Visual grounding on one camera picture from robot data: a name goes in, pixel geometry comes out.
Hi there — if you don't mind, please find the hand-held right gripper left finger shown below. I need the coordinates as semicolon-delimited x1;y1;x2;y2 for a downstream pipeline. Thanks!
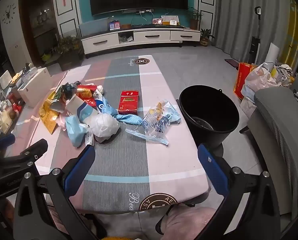
13;145;107;240

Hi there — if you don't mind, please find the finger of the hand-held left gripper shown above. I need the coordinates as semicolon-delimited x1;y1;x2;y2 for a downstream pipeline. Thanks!
0;139;49;180
0;133;16;158

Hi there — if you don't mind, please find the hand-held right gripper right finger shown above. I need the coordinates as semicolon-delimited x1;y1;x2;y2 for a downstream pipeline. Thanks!
198;144;282;240

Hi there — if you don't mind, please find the yellow potato chips bag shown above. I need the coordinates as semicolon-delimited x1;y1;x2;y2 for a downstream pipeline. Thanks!
39;91;61;135

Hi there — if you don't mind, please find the light blue plastic bag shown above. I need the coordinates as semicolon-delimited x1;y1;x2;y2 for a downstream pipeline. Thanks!
65;116;89;147

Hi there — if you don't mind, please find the pink plastic bag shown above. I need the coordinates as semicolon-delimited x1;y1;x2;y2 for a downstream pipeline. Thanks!
55;114;72;132

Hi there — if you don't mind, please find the long white carton box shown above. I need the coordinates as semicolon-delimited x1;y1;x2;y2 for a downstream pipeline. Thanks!
65;95;86;114

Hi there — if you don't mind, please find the black bucket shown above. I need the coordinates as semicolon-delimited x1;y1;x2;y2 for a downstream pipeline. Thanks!
178;85;240;149

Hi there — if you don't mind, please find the dark green snack packet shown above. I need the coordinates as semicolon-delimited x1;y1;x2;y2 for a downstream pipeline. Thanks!
56;82;78;100

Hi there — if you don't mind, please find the red cigarette carton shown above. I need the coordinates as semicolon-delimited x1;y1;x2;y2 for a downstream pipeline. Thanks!
118;90;139;115

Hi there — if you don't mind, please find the cluster of bottles and jars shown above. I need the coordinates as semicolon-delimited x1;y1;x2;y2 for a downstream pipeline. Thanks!
0;64;37;140

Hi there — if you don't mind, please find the white storage box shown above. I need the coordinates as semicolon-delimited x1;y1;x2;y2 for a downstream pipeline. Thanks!
17;67;52;108

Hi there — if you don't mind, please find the light blue patterned wrapper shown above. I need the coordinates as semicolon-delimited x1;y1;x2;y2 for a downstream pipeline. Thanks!
103;100;143;125

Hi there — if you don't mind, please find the white cardboard box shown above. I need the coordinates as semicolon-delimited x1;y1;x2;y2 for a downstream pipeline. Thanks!
240;97;257;119

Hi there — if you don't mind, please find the clear zip bag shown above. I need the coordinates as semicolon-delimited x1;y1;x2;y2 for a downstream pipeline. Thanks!
125;120;169;146

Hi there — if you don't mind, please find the grey sofa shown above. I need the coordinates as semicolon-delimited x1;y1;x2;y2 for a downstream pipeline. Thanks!
239;76;298;230

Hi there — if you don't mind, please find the clear snack packet blue print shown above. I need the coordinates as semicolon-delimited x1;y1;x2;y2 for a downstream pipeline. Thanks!
143;100;181;131

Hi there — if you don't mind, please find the red yellow snack packet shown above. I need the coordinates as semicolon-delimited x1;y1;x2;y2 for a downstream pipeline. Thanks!
76;85;98;107

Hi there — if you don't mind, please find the red shopping bag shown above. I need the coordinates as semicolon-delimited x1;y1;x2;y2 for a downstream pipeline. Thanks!
234;62;258;100

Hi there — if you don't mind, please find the large white plastic bag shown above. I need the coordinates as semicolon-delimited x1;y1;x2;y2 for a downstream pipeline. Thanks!
241;62;279;103

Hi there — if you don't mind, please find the dark planter with plants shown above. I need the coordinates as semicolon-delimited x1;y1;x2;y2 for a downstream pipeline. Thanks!
56;35;84;72

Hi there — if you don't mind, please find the dark glass display cabinet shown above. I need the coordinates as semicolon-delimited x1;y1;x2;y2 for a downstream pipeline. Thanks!
18;0;61;65

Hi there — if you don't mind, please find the grey white clothes pile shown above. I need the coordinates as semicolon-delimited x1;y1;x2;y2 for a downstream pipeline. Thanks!
271;64;296;87

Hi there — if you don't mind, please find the black upright vacuum cleaner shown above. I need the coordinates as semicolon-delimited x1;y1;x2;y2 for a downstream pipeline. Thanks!
248;6;262;64

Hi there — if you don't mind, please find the small potted plant yellow pot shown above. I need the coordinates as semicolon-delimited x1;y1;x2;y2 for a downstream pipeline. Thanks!
200;29;214;47

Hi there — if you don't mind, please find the white tall appliance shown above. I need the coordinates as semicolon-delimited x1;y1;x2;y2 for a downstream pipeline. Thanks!
265;42;286;64

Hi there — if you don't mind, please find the frosted grey tank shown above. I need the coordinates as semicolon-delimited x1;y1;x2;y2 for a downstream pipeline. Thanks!
79;17;109;37

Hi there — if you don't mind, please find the white television cabinet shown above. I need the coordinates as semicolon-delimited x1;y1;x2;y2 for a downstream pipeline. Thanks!
80;26;201;55

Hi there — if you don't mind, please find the tall potted plant brown pot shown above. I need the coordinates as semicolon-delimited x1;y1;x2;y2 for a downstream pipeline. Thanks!
189;7;204;30

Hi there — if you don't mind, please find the grey curtain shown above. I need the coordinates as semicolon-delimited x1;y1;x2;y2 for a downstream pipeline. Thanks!
214;0;298;68

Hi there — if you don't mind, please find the yellow white card stand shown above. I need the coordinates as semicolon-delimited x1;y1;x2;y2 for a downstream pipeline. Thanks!
161;15;179;27

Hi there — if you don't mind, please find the yellow curtain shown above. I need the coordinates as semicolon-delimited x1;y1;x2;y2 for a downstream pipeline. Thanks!
281;0;298;60

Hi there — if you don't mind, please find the black deer wall clock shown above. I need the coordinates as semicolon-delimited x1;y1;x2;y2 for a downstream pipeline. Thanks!
1;4;16;25

